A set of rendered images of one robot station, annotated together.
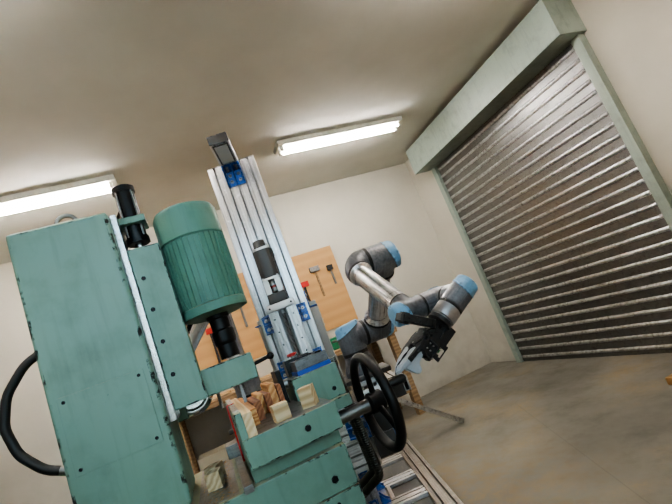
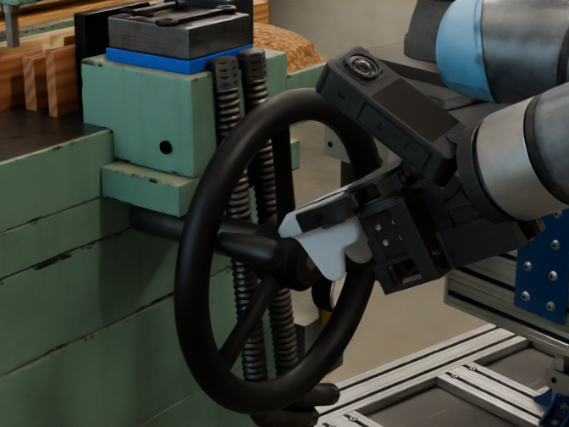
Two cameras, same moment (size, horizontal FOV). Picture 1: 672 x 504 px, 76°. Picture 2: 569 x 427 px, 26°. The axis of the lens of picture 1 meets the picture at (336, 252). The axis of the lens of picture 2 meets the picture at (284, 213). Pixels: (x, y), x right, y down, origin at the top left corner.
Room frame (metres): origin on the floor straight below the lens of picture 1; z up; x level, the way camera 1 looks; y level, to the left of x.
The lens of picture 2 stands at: (0.74, -0.79, 1.20)
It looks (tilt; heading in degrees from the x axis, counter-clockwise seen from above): 20 degrees down; 57
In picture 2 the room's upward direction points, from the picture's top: straight up
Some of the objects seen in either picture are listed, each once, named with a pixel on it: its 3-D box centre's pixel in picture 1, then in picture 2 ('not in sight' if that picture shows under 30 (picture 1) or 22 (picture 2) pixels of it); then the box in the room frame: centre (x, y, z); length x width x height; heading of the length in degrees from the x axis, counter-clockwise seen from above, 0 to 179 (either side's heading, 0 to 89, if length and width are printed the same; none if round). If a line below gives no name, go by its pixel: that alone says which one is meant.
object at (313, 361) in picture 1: (305, 361); (190, 24); (1.28, 0.20, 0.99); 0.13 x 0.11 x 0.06; 20
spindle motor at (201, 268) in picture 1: (199, 263); not in sight; (1.17, 0.37, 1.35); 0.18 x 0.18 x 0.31
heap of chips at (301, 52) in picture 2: not in sight; (259, 41); (1.47, 0.39, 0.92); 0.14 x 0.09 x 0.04; 110
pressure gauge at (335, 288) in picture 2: not in sight; (334, 291); (1.49, 0.26, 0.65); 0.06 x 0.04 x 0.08; 20
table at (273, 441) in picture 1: (291, 413); (122, 134); (1.24, 0.28, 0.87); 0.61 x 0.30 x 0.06; 20
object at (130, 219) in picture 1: (128, 216); not in sight; (1.12, 0.50, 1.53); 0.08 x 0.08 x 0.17; 20
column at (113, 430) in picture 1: (106, 367); not in sight; (1.07, 0.64, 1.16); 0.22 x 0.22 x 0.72; 20
